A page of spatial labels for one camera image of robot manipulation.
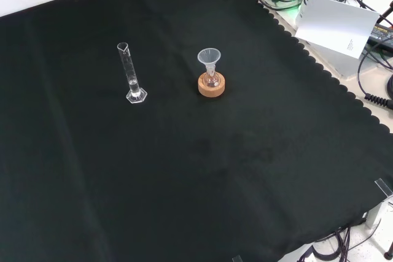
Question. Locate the clear glass graduated cylinder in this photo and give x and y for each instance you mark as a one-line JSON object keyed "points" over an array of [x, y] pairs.
{"points": [[136, 96]]}

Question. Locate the small round-bottom glass flask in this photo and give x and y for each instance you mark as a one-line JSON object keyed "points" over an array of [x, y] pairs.
{"points": [[211, 80]]}

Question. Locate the black scalloped bench cloth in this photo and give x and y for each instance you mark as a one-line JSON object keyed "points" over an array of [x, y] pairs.
{"points": [[184, 157]]}

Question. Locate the clear plastic funnel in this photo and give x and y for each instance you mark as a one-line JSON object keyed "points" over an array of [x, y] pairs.
{"points": [[208, 56]]}

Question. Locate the clear tape strip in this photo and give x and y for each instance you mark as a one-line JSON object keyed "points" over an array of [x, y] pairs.
{"points": [[237, 259], [383, 186]]}

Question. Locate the pale white board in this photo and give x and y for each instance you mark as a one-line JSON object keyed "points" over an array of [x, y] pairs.
{"points": [[334, 25]]}

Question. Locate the black power adapter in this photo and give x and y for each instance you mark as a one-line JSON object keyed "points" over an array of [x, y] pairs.
{"points": [[382, 33]]}

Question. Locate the white bench leg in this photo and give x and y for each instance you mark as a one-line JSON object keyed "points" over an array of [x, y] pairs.
{"points": [[376, 213]]}

